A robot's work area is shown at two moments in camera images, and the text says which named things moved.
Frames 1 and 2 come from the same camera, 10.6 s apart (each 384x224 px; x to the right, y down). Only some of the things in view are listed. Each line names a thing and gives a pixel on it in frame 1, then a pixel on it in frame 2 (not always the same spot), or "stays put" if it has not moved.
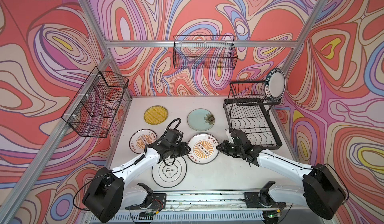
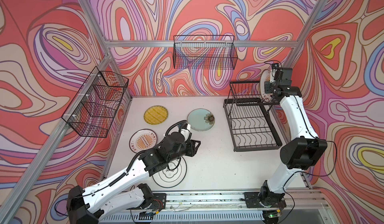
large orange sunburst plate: (203, 149) to (265, 76)
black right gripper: (224, 144) to (267, 87)
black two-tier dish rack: (247, 107) stays put
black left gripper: (185, 151) stays put
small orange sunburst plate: (139, 139) stays put
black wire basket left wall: (91, 112) stays put
